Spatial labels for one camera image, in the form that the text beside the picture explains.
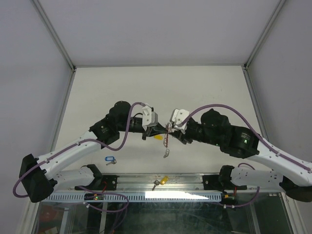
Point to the aluminium frame post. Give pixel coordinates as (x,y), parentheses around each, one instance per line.
(52,32)
(265,32)

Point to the blue tag key on table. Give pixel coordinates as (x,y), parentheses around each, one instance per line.
(110,160)

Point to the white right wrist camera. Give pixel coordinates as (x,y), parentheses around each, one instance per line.
(176,119)

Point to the yellow tag key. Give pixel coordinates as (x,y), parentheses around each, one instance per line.
(158,137)
(160,182)

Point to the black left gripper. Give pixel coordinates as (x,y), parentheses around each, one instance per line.
(153,130)

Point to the metal keyring holder red handle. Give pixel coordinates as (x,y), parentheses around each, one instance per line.
(166,139)

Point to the white slotted cable duct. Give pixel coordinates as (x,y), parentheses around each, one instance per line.
(148,196)

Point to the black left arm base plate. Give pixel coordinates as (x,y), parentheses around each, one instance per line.
(107,183)

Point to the right aluminium frame post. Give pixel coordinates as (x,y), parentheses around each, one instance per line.
(265,32)

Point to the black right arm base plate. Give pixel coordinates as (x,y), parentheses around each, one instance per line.
(211,182)

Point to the left aluminium frame post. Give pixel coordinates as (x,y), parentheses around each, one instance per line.
(52,32)

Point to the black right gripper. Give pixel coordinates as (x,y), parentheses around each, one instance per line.
(183,137)

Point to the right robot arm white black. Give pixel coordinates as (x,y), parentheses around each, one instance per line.
(288,173)

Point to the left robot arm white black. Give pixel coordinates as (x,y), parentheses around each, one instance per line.
(42,175)

